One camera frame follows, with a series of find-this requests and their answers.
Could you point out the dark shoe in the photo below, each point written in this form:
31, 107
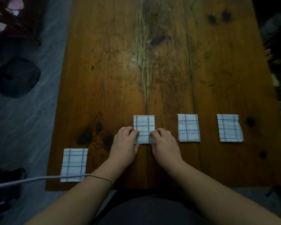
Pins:
5, 192

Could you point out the person's right forearm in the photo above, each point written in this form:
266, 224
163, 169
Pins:
215, 196

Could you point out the person's left fingers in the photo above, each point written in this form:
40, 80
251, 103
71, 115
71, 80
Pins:
128, 132

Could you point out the person's left hand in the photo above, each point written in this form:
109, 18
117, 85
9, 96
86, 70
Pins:
124, 149

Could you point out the dark wooden furniture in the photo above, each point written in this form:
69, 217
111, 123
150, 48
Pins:
16, 18

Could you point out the thin wrist band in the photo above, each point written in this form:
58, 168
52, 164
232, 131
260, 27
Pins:
103, 178

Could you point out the person's right fingers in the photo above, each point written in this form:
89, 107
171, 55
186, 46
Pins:
159, 133

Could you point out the person's right hand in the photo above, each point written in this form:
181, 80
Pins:
165, 149

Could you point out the person's left forearm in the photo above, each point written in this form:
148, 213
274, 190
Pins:
82, 194

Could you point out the dark round bag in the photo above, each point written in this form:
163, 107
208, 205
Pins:
16, 77

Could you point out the person's dark clothing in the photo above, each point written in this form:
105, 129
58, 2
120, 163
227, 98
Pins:
149, 210

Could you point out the white checked cloth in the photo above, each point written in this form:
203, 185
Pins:
229, 128
188, 127
144, 125
73, 164

